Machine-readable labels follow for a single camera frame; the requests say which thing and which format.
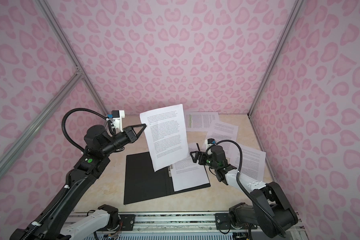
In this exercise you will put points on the green highlighted paper sheet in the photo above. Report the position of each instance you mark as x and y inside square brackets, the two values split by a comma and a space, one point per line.
[200, 121]

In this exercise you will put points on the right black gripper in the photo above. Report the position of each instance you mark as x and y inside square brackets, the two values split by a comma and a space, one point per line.
[203, 154]

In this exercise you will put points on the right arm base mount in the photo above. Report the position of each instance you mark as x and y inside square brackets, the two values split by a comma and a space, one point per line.
[224, 223]

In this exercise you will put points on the blue black file folder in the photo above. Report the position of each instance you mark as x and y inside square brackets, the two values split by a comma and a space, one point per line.
[142, 183]

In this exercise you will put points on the right corner aluminium post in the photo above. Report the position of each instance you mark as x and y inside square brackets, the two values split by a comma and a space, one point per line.
[285, 34]

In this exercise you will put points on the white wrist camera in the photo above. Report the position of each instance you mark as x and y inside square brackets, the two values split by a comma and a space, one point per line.
[115, 119]
[210, 142]

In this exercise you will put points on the left corner aluminium post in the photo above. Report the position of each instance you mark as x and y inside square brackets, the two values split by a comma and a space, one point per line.
[53, 22]

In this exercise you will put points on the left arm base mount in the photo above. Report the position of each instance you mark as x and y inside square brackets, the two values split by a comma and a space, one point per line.
[116, 221]

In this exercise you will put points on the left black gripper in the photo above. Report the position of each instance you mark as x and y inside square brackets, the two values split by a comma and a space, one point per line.
[131, 134]

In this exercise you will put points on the left diagonal aluminium strut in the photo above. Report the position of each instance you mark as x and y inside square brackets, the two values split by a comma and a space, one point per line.
[7, 160]

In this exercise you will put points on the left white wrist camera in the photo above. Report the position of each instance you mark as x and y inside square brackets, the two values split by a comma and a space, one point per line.
[115, 119]

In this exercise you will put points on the printed paper sheet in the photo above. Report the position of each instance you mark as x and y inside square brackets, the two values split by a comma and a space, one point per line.
[187, 175]

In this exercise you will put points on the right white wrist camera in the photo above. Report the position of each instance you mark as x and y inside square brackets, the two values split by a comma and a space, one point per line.
[210, 142]

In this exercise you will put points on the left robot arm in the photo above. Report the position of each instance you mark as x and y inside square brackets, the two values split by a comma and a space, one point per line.
[48, 225]

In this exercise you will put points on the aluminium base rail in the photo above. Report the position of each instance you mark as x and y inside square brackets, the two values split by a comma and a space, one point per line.
[155, 226]

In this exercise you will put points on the corner aluminium post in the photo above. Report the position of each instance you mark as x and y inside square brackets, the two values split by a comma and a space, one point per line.
[53, 22]
[285, 34]

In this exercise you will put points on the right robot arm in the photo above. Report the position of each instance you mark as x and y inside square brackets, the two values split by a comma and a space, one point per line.
[270, 209]

